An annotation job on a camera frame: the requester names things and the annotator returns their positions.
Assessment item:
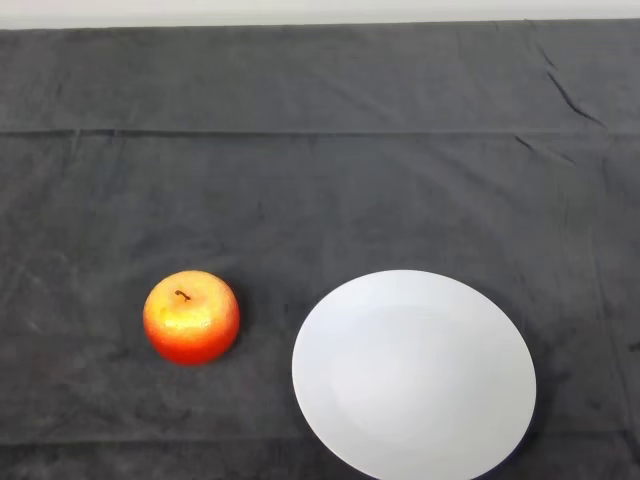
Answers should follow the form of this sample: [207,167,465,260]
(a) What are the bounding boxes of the red yellow apple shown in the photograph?
[142,270,241,367]

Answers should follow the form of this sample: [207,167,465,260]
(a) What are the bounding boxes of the white round plate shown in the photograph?
[291,269,538,480]

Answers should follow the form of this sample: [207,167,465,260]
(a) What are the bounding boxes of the black table cloth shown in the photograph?
[0,18,640,480]

